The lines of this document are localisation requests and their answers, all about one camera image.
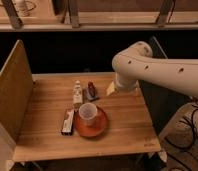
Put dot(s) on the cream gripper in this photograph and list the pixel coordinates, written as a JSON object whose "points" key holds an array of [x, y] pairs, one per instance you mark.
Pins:
{"points": [[110, 89]]}

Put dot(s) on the left wooden side panel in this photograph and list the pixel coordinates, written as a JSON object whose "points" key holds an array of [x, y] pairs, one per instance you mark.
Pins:
{"points": [[16, 84]]}

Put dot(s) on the wooden shelf rail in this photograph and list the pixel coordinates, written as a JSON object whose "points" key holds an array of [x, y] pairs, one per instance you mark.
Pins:
{"points": [[106, 21]]}

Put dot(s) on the clear plastic cup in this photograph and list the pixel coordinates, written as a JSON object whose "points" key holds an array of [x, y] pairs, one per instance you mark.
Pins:
{"points": [[88, 113]]}

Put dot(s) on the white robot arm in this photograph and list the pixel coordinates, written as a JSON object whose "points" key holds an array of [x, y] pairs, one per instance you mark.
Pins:
{"points": [[137, 63]]}

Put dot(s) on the small white bottle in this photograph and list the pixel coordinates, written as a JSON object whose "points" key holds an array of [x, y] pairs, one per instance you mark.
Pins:
{"points": [[77, 95]]}

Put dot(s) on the dark right side panel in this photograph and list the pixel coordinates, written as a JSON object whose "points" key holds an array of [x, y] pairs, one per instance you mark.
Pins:
{"points": [[162, 103]]}

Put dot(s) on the orange-brown plate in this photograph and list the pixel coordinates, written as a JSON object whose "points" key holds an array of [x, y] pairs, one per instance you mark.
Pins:
{"points": [[98, 126]]}

